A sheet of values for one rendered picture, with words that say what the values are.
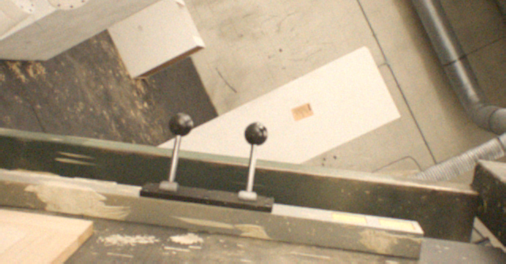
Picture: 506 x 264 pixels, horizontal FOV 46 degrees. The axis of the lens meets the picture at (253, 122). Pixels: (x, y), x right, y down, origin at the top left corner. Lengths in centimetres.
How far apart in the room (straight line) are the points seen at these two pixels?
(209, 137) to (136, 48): 168
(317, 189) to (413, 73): 782
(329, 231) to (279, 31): 802
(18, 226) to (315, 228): 41
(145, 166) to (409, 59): 789
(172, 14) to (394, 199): 481
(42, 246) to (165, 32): 508
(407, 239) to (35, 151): 71
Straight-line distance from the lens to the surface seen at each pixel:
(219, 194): 90
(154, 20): 582
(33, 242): 79
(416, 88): 890
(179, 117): 92
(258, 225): 88
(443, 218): 116
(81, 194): 92
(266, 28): 886
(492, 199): 110
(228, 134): 447
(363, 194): 112
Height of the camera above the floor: 167
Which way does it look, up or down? 8 degrees down
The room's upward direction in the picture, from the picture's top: 64 degrees clockwise
